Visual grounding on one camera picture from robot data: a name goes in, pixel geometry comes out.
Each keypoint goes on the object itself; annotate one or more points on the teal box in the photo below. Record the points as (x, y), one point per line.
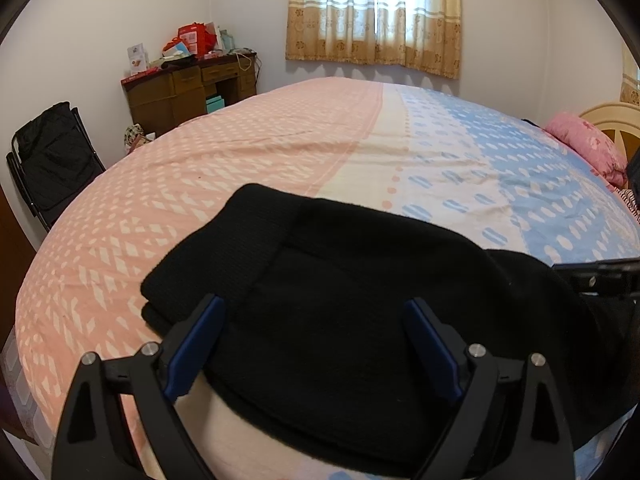
(215, 105)

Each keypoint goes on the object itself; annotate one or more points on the cream wooden headboard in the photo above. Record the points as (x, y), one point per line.
(615, 115)

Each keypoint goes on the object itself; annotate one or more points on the red gift bag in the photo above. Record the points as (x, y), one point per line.
(197, 37)

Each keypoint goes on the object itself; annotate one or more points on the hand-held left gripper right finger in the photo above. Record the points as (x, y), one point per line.
(435, 350)

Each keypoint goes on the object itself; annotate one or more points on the brown wooden wardrobe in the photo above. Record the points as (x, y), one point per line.
(15, 240)

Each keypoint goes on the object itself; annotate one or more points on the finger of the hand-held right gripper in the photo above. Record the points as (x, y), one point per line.
(600, 270)

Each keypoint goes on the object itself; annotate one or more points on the brown wooden desk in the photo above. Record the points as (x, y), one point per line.
(165, 95)

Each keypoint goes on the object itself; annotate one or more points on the pink and blue patterned bed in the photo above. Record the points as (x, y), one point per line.
(250, 150)

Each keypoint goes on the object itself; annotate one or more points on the pink floral pillow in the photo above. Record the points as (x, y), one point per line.
(585, 140)

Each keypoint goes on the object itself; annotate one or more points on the striped pillow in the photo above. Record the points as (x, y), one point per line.
(631, 205)

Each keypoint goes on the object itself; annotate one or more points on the yellow patterned window curtain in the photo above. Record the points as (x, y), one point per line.
(631, 77)
(370, 15)

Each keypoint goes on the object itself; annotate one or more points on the black pants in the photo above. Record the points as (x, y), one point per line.
(340, 285)

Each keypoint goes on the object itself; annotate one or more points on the floral shopping bag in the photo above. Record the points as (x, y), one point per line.
(136, 140)

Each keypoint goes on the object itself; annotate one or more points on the white printed box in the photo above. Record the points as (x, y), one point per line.
(137, 57)

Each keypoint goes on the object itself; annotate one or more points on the red and blue box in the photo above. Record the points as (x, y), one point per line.
(177, 49)

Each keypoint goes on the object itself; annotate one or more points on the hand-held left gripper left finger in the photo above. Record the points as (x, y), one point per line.
(197, 345)

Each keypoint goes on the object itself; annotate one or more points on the pale green clear bag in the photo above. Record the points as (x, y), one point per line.
(227, 40)

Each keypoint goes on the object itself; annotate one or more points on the black folding chair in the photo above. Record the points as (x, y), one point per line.
(50, 160)

